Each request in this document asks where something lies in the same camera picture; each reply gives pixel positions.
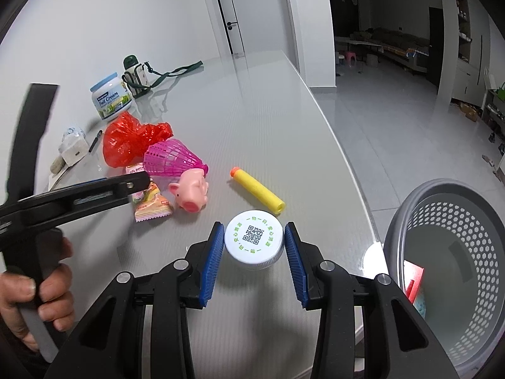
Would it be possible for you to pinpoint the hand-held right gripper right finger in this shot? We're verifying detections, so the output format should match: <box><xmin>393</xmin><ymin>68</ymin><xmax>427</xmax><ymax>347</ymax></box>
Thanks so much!
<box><xmin>285</xmin><ymin>222</ymin><xmax>460</xmax><ymax>379</ymax></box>

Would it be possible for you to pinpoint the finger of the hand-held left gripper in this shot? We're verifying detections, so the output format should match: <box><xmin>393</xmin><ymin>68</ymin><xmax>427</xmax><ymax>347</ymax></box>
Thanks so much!
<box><xmin>43</xmin><ymin>194</ymin><xmax>133</xmax><ymax>227</ymax></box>
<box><xmin>37</xmin><ymin>171</ymin><xmax>151</xmax><ymax>210</ymax></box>

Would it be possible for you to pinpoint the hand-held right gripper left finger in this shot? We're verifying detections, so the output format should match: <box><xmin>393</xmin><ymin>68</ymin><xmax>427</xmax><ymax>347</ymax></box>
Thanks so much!
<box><xmin>43</xmin><ymin>222</ymin><xmax>225</xmax><ymax>379</ymax></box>

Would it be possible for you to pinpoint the pink orange snack packet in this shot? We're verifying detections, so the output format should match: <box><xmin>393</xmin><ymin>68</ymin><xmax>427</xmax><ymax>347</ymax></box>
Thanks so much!
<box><xmin>125</xmin><ymin>164</ymin><xmax>174</xmax><ymax>224</ymax></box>

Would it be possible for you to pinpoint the red plastic bag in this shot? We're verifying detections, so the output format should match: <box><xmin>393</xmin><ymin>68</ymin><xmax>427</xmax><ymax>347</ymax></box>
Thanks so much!
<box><xmin>103</xmin><ymin>111</ymin><xmax>173</xmax><ymax>167</ymax></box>

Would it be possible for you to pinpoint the white bottle cap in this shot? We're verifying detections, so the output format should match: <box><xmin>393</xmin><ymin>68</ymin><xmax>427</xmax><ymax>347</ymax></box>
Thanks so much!
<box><xmin>224</xmin><ymin>209</ymin><xmax>285</xmax><ymax>271</ymax></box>

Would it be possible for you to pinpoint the pink plastic shuttlecock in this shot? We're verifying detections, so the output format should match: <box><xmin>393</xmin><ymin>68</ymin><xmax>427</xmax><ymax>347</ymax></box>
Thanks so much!
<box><xmin>144</xmin><ymin>139</ymin><xmax>209</xmax><ymax>177</ymax></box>

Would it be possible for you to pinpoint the pink pig toy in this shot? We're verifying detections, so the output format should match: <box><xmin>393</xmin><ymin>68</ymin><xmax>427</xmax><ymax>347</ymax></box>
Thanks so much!
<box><xmin>169</xmin><ymin>168</ymin><xmax>210</xmax><ymax>212</ymax></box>

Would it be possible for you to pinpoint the yellow foam dart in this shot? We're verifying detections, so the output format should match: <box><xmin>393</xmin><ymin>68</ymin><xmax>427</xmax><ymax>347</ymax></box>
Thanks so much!
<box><xmin>230</xmin><ymin>167</ymin><xmax>286</xmax><ymax>216</ymax></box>

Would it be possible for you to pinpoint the red cardboard box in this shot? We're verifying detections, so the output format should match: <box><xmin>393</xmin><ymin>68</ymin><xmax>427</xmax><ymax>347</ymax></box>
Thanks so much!
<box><xmin>404</xmin><ymin>261</ymin><xmax>425</xmax><ymax>304</ymax></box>

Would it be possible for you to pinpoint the grey perforated basket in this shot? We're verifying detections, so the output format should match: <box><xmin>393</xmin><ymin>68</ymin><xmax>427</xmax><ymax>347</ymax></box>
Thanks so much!
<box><xmin>382</xmin><ymin>179</ymin><xmax>505</xmax><ymax>379</ymax></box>

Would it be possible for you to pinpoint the person's left hand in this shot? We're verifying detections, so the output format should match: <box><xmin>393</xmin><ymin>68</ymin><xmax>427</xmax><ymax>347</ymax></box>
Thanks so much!
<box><xmin>0</xmin><ymin>237</ymin><xmax>75</xmax><ymax>352</ymax></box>

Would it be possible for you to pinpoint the black pen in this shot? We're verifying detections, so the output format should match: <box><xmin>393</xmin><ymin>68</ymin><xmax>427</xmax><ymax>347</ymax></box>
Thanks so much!
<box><xmin>87</xmin><ymin>129</ymin><xmax>104</xmax><ymax>154</ymax></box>

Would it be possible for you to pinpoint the milk powder can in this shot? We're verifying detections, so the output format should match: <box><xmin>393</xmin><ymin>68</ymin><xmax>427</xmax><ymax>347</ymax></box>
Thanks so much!
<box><xmin>89</xmin><ymin>72</ymin><xmax>134</xmax><ymax>121</ymax></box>

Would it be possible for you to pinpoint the white door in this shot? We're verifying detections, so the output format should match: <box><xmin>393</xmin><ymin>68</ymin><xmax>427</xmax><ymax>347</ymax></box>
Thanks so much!
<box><xmin>209</xmin><ymin>0</ymin><xmax>296</xmax><ymax>56</ymax></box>

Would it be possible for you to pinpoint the dark sofa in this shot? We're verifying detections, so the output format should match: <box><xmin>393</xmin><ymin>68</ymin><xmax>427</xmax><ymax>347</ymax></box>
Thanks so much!
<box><xmin>347</xmin><ymin>27</ymin><xmax>431</xmax><ymax>72</ymax></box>

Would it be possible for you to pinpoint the shoe rack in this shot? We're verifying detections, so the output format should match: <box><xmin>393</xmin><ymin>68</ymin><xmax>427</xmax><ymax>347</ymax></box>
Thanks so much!
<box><xmin>483</xmin><ymin>89</ymin><xmax>505</xmax><ymax>143</ymax></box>

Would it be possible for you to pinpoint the water bottle with green strap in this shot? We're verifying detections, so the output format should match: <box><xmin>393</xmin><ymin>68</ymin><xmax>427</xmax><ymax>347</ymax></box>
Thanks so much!
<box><xmin>122</xmin><ymin>55</ymin><xmax>204</xmax><ymax>99</ymax></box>

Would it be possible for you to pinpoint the built-in wall shelf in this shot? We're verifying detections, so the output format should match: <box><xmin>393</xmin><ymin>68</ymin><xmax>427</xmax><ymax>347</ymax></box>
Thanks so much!
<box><xmin>450</xmin><ymin>0</ymin><xmax>494</xmax><ymax>105</ymax></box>

